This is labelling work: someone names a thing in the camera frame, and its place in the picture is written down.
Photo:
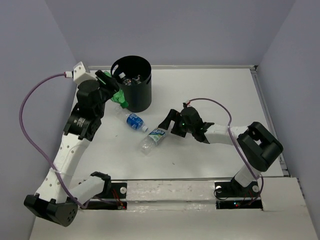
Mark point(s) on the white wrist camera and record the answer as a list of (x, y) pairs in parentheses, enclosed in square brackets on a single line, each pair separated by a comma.
[(187, 103), (81, 73)]

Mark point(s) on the black cylindrical waste bin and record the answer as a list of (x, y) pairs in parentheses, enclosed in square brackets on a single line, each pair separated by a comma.
[(138, 96)]

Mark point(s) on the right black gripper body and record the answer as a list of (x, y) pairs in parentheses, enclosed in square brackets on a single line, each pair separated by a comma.
[(180, 121)]

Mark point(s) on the clear bottle without label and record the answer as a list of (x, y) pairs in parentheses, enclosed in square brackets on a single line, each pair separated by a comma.
[(124, 80)]

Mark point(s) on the green plastic bottle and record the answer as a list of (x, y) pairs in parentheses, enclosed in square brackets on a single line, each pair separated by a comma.
[(119, 97)]

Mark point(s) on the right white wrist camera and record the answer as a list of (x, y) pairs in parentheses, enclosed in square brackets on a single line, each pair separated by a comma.
[(187, 103)]

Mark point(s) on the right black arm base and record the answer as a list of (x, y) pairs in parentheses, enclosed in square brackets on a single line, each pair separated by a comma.
[(236, 197)]

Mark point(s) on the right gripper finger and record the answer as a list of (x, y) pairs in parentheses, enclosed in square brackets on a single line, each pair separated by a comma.
[(171, 117), (179, 130)]

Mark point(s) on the clear bottle blue label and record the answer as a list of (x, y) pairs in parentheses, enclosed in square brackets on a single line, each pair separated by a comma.
[(131, 119)]

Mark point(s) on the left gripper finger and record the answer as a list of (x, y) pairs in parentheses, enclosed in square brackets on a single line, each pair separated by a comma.
[(112, 88), (105, 78)]

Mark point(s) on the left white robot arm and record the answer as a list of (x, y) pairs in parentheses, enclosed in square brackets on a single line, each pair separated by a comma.
[(53, 201)]

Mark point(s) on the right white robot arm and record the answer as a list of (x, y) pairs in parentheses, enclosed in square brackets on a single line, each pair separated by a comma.
[(255, 144)]

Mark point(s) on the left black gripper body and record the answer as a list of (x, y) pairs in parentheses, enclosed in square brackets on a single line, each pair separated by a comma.
[(105, 94)]

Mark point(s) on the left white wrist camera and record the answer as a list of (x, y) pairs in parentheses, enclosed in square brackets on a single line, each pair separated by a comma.
[(81, 73)]

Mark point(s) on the clear bottle white green label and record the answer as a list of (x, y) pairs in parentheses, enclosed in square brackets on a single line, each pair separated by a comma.
[(152, 140)]

